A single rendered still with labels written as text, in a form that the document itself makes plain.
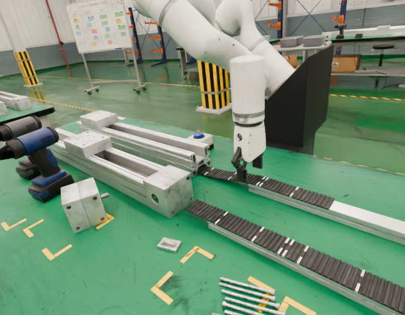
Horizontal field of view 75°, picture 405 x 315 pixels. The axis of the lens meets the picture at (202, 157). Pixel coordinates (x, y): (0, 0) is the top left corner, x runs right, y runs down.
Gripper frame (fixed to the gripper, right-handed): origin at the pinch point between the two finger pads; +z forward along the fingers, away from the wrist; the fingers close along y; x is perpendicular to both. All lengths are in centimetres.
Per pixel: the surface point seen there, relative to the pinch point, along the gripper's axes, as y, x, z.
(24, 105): 3, 212, 2
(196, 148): 2.3, 23.1, -1.1
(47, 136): -33, 53, -14
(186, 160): -5.0, 21.3, 0.0
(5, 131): -39, 74, -14
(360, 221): -1.9, -29.9, 3.7
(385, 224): -1.0, -34.3, 3.1
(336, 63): 468, 109, 47
